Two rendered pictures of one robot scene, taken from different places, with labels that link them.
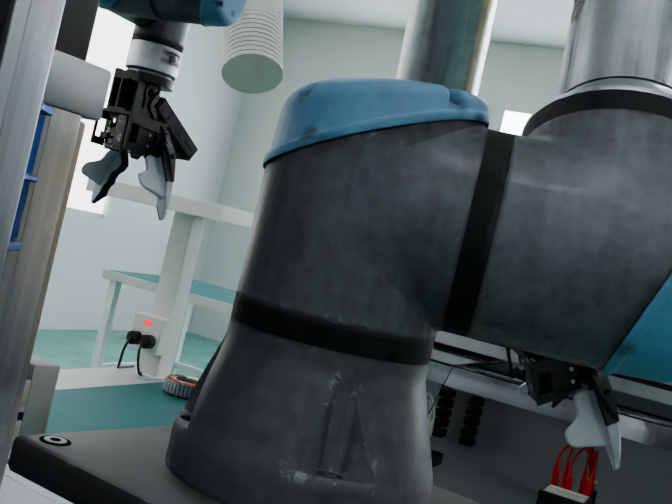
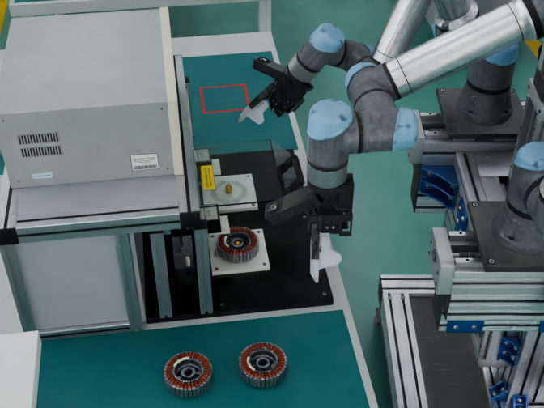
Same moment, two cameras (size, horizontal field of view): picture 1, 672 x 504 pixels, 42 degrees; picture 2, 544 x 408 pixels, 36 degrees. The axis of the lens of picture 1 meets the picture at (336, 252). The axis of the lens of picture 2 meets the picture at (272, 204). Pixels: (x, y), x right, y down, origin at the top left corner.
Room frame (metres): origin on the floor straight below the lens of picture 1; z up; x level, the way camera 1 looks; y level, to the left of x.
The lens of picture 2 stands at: (2.02, 1.29, 2.32)
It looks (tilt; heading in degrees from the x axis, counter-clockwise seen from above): 40 degrees down; 237
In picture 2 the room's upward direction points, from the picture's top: straight up
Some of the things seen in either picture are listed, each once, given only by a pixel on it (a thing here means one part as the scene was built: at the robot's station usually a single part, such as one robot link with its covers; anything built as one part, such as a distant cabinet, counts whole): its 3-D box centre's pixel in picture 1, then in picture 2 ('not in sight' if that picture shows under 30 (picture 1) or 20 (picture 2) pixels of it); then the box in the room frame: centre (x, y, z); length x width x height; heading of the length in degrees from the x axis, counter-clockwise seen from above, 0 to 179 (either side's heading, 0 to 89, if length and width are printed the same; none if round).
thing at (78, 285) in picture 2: not in sight; (74, 286); (1.66, -0.11, 0.91); 0.28 x 0.03 x 0.32; 155
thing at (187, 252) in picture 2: not in sight; (183, 250); (1.35, -0.19, 0.80); 0.08 x 0.05 x 0.06; 65
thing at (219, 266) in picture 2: not in sight; (238, 251); (1.21, -0.13, 0.78); 0.15 x 0.15 x 0.01; 65
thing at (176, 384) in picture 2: not in sight; (188, 374); (1.52, 0.16, 0.77); 0.11 x 0.11 x 0.04
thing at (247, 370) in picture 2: not in sight; (262, 364); (1.36, 0.23, 0.77); 0.11 x 0.11 x 0.04
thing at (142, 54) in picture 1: (154, 63); (326, 168); (1.28, 0.32, 1.37); 0.08 x 0.08 x 0.05
